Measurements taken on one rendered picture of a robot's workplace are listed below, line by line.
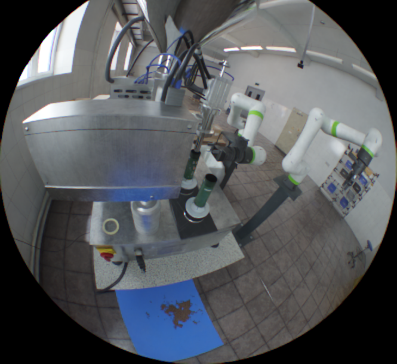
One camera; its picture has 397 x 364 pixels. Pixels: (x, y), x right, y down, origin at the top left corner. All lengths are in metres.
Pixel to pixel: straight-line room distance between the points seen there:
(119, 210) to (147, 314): 0.57
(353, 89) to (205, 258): 6.27
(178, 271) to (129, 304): 0.34
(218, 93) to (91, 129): 0.26
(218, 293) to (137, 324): 0.92
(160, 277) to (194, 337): 0.42
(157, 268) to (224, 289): 1.00
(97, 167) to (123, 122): 0.08
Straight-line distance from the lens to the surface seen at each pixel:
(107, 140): 0.17
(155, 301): 0.79
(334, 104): 6.00
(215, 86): 0.31
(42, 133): 0.22
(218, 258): 0.71
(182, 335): 0.85
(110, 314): 1.49
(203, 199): 0.35
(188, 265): 0.66
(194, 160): 0.39
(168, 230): 0.40
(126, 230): 0.40
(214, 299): 1.49
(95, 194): 0.24
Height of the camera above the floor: 1.38
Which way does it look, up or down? 35 degrees down
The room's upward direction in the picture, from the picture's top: 19 degrees clockwise
